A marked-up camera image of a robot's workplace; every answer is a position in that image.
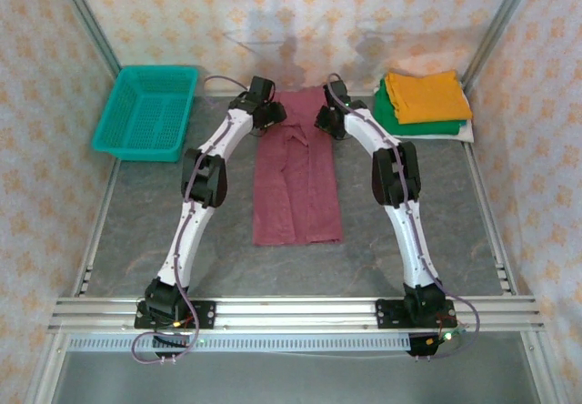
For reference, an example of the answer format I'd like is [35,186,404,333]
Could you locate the teal plastic basket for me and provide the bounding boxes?
[92,65,200,164]

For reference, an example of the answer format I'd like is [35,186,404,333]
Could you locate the slotted grey cable duct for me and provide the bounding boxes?
[67,334,413,353]

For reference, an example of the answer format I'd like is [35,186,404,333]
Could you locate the aluminium table edge rail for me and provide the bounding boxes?
[462,142,572,404]
[25,157,123,404]

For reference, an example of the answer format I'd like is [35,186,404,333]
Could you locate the folded orange t-shirt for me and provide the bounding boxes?
[385,69,474,126]

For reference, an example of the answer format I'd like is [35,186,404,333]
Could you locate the aluminium mounting rail beam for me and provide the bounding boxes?
[47,295,546,333]

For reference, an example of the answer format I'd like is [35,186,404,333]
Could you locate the maroon t-shirt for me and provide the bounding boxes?
[252,86,345,247]

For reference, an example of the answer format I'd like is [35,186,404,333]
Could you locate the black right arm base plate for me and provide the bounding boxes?
[376,298,457,331]

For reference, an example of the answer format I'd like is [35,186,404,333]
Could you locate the black base electronics bracket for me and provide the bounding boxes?
[406,330,456,362]
[152,333,191,362]

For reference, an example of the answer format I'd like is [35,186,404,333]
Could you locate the aluminium frame post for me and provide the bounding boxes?
[459,0,543,87]
[47,0,122,76]

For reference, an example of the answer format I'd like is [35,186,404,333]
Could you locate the folded green t-shirt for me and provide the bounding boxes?
[371,78,469,137]

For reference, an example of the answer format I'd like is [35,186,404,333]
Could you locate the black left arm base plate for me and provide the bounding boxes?
[135,300,217,331]

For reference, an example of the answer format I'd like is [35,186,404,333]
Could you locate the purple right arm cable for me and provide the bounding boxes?
[326,73,482,360]

